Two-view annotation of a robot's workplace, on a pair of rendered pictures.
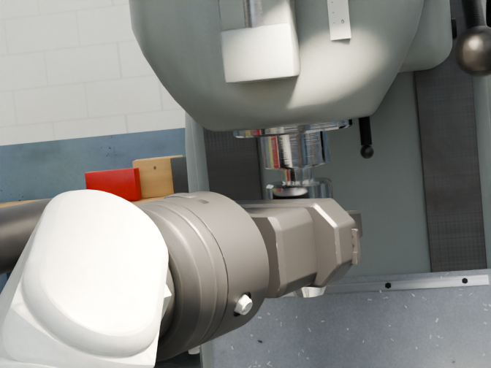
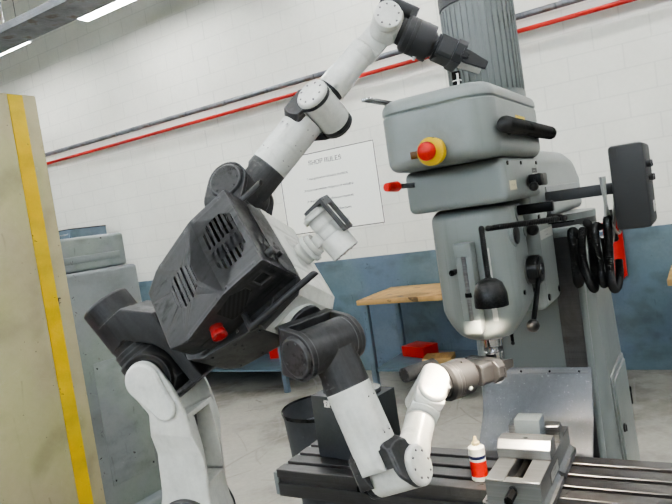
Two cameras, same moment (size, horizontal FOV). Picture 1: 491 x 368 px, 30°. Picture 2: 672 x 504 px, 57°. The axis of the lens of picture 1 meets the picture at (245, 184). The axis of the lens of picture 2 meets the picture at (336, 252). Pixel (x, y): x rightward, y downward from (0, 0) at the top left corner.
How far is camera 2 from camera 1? 1.00 m
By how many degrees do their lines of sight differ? 20
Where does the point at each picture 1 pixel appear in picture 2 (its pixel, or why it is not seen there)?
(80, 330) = (429, 397)
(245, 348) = (495, 391)
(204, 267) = (459, 380)
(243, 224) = (471, 368)
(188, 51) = (457, 321)
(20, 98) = (407, 226)
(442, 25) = (543, 298)
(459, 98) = (574, 303)
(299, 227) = (488, 367)
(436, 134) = (566, 316)
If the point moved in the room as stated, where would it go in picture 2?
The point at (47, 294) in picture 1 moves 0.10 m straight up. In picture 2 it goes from (423, 389) to (416, 344)
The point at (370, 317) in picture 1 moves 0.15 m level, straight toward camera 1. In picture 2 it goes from (542, 383) to (533, 399)
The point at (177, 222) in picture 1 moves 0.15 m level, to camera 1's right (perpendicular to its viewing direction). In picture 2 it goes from (453, 369) to (520, 365)
